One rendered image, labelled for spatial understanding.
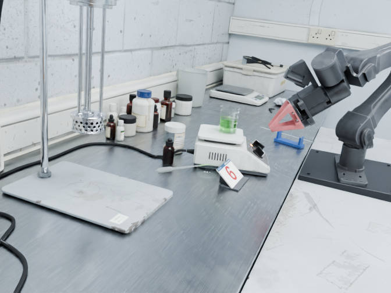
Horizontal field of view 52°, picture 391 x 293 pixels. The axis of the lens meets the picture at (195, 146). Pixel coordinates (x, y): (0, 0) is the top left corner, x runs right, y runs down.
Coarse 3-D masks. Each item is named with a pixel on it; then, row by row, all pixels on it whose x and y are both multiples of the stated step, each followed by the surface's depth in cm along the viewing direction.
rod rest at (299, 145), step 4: (276, 136) 137; (280, 136) 138; (276, 140) 137; (280, 140) 136; (284, 140) 136; (288, 140) 137; (300, 140) 132; (288, 144) 134; (292, 144) 133; (296, 144) 133; (300, 144) 133; (300, 148) 132
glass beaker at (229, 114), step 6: (222, 108) 105; (228, 108) 110; (234, 108) 105; (240, 108) 107; (222, 114) 106; (228, 114) 105; (234, 114) 106; (222, 120) 107; (228, 120) 106; (234, 120) 106; (222, 126) 107; (228, 126) 106; (234, 126) 107; (222, 132) 107; (228, 132) 107; (234, 132) 108
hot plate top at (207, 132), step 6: (204, 126) 112; (210, 126) 113; (216, 126) 114; (198, 132) 107; (204, 132) 107; (210, 132) 108; (216, 132) 108; (240, 132) 111; (204, 138) 104; (210, 138) 103; (216, 138) 103; (222, 138) 103; (228, 138) 104; (234, 138) 105; (240, 138) 105
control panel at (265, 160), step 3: (246, 138) 114; (246, 141) 111; (249, 141) 113; (249, 144) 110; (249, 147) 108; (249, 150) 105; (252, 150) 107; (252, 153) 104; (264, 156) 110; (261, 159) 105; (264, 159) 107; (267, 159) 109; (264, 162) 105; (267, 162) 107
